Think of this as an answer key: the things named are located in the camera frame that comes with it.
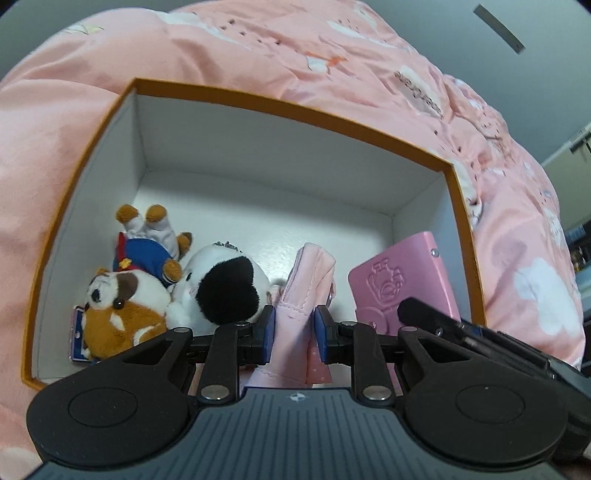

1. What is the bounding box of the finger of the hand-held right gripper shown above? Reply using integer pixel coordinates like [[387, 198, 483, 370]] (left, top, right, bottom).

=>
[[398, 298, 463, 334]]

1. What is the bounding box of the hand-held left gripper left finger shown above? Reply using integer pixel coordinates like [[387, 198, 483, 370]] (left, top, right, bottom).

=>
[[111, 307, 277, 400]]

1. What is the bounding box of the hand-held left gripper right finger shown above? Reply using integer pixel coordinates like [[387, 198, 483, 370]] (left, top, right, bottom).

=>
[[314, 305, 472, 401]]

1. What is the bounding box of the pink embossed wallet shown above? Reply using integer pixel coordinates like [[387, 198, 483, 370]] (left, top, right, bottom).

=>
[[347, 231, 462, 402]]

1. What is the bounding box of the pink cloth pouch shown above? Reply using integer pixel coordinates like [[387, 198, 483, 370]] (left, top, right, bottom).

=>
[[247, 242, 338, 388]]

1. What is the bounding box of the orange cardboard box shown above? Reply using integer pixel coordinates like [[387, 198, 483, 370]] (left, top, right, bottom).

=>
[[21, 78, 488, 393]]

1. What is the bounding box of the black and white cow plush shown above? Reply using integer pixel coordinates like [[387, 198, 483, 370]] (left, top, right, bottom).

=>
[[165, 241, 273, 333]]

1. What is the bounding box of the brown and white plush toy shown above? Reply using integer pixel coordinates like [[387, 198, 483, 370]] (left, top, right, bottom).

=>
[[83, 269, 171, 361]]

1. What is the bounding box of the dog plush in blue outfit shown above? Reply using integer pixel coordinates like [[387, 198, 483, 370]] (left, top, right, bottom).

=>
[[112, 203, 194, 287]]

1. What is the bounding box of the pink printed blanket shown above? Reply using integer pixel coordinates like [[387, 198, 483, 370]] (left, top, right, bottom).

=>
[[0, 0, 587, 480]]

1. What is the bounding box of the grey wall strip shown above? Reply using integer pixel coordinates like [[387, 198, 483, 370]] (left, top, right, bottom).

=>
[[473, 4, 526, 55]]

